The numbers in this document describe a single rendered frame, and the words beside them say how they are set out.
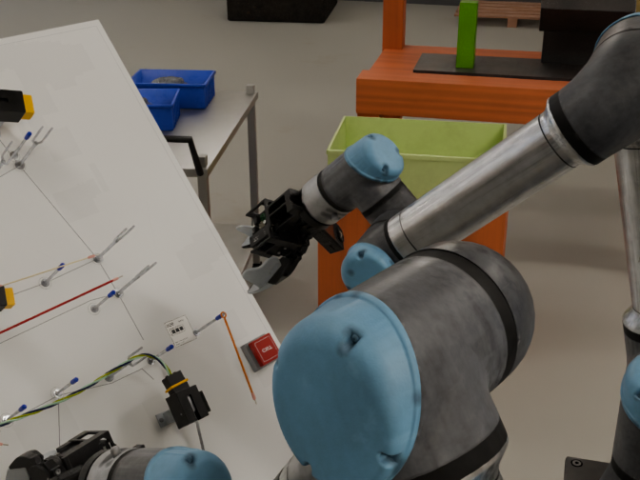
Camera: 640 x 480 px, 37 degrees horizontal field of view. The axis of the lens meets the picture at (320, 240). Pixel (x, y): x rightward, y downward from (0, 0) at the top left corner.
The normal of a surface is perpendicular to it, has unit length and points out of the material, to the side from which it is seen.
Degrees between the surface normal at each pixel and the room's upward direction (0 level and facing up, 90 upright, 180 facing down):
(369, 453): 81
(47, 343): 49
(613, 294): 0
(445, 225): 94
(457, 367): 58
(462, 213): 94
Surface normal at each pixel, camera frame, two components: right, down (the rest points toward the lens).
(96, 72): 0.56, -0.38
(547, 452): 0.00, -0.90
